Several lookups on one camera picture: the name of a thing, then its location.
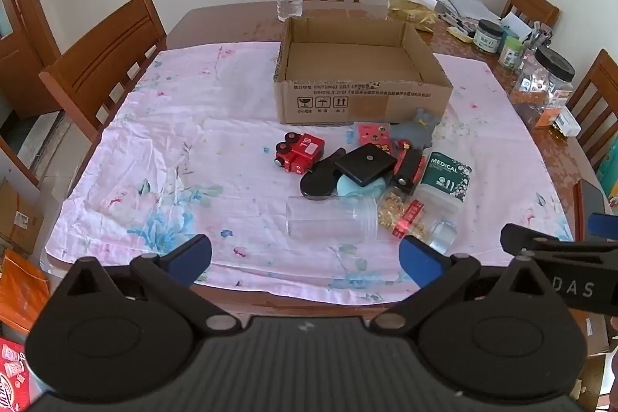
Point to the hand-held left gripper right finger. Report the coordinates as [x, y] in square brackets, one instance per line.
[417, 260]

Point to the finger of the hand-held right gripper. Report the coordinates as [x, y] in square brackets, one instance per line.
[516, 238]
[603, 226]

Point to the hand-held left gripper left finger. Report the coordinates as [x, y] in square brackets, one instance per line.
[193, 255]

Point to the clear bottle of gold capsules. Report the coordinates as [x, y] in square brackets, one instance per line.
[410, 219]

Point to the white plastic bottle green label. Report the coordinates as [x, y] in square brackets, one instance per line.
[444, 180]

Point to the black toy train red wheels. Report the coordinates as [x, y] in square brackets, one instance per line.
[408, 168]

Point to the clear plastic jar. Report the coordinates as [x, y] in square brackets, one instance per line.
[328, 219]

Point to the black square case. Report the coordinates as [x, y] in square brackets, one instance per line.
[364, 163]

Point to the brown cardboard box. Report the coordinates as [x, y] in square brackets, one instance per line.
[338, 103]

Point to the dark smartphone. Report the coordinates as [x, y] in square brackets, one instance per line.
[591, 204]

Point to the pink floral tablecloth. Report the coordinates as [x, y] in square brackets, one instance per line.
[193, 161]

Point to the pale teal round container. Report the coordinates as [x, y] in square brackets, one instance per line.
[350, 187]

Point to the small white box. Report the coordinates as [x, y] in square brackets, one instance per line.
[567, 123]

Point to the small orange box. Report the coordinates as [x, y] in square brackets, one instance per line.
[548, 117]

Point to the black plastic ladle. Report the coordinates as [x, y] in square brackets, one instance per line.
[318, 180]

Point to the grey elephant toy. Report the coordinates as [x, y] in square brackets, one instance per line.
[415, 129]

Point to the pink card pack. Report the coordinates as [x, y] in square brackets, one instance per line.
[371, 133]

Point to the large clear jar black lid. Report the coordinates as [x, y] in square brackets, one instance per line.
[543, 76]

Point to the orange plastic bag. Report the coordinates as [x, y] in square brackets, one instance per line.
[21, 291]

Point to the cardboard carton on floor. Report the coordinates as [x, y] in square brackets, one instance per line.
[17, 214]

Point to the small jar green lid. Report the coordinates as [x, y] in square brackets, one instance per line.
[510, 52]

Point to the bunch of pens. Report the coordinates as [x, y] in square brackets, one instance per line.
[540, 36]

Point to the dark glass jar white label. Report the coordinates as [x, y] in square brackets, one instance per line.
[487, 38]

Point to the yellow flat packet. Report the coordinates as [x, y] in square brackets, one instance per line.
[461, 34]

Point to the red printed packet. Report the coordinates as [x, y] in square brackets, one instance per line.
[14, 373]

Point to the pile of papers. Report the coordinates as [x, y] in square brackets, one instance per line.
[468, 6]

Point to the gold foil packet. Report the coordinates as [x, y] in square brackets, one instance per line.
[410, 14]

